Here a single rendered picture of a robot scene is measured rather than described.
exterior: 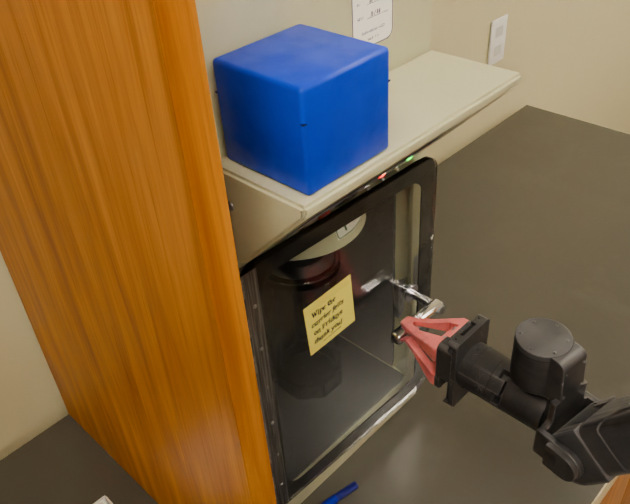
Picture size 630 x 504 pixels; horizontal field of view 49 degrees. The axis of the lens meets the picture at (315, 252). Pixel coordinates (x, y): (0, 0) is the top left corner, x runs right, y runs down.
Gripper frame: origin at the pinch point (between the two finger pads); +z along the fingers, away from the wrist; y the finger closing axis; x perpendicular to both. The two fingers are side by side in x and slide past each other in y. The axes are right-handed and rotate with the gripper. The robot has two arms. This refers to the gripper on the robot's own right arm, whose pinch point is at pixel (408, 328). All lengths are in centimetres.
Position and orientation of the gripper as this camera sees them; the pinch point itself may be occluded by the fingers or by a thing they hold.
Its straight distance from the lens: 86.8
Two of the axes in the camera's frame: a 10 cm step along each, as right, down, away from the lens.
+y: -0.6, -8.0, -6.0
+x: -7.0, 4.7, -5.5
